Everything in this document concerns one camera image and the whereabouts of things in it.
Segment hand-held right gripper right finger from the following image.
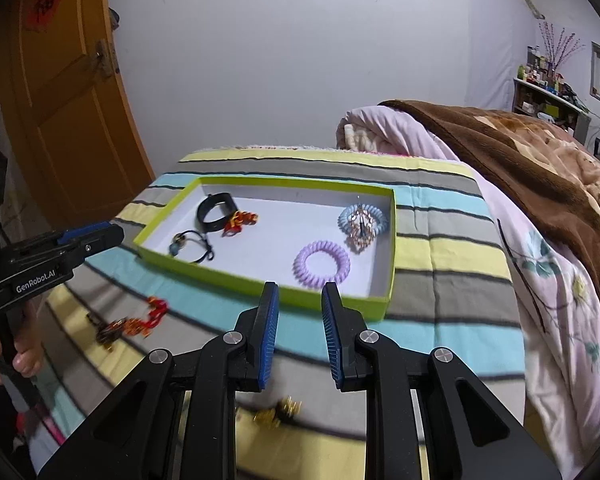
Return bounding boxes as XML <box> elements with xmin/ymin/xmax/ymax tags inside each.
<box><xmin>321</xmin><ymin>281</ymin><xmax>563</xmax><ymax>480</ymax></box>

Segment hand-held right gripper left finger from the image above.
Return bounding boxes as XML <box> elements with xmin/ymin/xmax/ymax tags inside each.
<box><xmin>37</xmin><ymin>281</ymin><xmax>281</xmax><ymax>480</ymax></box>

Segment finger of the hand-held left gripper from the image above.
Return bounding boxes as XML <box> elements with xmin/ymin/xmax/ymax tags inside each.
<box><xmin>55</xmin><ymin>221</ymin><xmax>127</xmax><ymax>267</ymax></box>

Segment purple spiral hair tie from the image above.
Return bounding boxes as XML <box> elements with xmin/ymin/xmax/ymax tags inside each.
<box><xmin>293</xmin><ymin>241</ymin><xmax>351</xmax><ymax>288</ymax></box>

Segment black cord bracelet teal bead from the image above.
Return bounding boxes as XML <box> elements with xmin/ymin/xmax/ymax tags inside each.
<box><xmin>168</xmin><ymin>230</ymin><xmax>216</xmax><ymax>264</ymax></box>

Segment black wristband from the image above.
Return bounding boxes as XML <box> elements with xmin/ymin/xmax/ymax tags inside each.
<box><xmin>196</xmin><ymin>192</ymin><xmax>239</xmax><ymax>235</ymax></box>

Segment green cardboard box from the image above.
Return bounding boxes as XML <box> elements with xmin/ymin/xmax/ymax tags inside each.
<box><xmin>132</xmin><ymin>176</ymin><xmax>397</xmax><ymax>322</ymax></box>

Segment small red knot ornament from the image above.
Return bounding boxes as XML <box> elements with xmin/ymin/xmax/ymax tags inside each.
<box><xmin>222</xmin><ymin>210</ymin><xmax>259</xmax><ymax>237</ymax></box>

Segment blue spiral hair tie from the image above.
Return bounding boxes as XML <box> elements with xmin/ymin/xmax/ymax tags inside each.
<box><xmin>338</xmin><ymin>204</ymin><xmax>387</xmax><ymax>237</ymax></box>

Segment person's left hand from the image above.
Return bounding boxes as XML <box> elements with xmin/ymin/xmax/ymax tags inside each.
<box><xmin>0</xmin><ymin>305</ymin><xmax>45</xmax><ymax>387</ymax></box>

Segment gold hair clip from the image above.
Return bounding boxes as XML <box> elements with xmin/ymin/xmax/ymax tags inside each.
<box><xmin>252</xmin><ymin>396</ymin><xmax>301</xmax><ymax>428</ymax></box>

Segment wooden door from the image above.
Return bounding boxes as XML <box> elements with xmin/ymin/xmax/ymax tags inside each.
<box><xmin>0</xmin><ymin>0</ymin><xmax>156</xmax><ymax>221</ymax></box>

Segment striped bed sheet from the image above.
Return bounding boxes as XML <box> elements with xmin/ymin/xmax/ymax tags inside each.
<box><xmin>10</xmin><ymin>147</ymin><xmax>526</xmax><ymax>480</ymax></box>

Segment metal door latch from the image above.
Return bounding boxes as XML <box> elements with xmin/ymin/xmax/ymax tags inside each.
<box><xmin>94</xmin><ymin>40</ymin><xmax>120</xmax><ymax>80</ymax></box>

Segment pink floral quilt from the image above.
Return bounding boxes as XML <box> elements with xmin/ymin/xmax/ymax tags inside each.
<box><xmin>336</xmin><ymin>105</ymin><xmax>600</xmax><ymax>480</ymax></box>

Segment red paper door decoration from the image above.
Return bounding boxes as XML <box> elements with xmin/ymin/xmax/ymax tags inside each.
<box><xmin>22</xmin><ymin>0</ymin><xmax>73</xmax><ymax>31</ymax></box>

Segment brown plush blanket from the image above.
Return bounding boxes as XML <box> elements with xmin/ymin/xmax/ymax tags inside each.
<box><xmin>377</xmin><ymin>99</ymin><xmax>600</xmax><ymax>281</ymax></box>

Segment purple flower branches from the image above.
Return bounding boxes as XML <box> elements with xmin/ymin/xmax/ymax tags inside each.
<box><xmin>539</xmin><ymin>20</ymin><xmax>586</xmax><ymax>76</ymax></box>

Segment brown bead bracelet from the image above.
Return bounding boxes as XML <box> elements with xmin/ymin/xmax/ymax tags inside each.
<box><xmin>86</xmin><ymin>312</ymin><xmax>136</xmax><ymax>350</ymax></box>

